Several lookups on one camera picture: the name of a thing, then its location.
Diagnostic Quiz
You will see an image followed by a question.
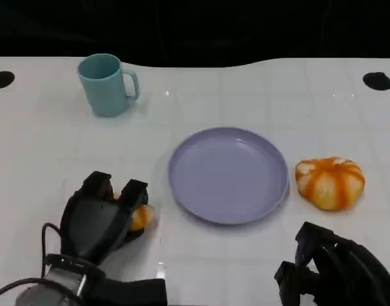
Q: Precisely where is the pale green mug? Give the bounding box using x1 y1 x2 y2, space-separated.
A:
77 53 140 117

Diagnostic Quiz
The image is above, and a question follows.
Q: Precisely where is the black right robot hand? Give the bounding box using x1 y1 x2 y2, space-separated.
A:
274 221 390 306

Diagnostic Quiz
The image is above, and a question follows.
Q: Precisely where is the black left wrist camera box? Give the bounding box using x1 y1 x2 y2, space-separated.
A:
85 278 168 306

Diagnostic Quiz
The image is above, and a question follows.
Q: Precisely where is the lilac plate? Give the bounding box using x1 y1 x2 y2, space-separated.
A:
168 126 291 226

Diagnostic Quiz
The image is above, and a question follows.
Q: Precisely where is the orange white toy bread roll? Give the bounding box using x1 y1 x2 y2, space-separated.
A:
294 156 366 212
112 193 156 231

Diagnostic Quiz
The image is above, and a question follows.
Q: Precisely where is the black table grommet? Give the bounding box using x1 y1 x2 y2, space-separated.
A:
362 71 390 92
0 71 16 89

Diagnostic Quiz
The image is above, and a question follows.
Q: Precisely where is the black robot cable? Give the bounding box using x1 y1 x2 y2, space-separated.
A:
40 222 67 278
0 277 85 306

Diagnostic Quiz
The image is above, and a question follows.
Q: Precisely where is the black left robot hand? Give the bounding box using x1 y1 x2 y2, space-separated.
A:
59 171 150 266

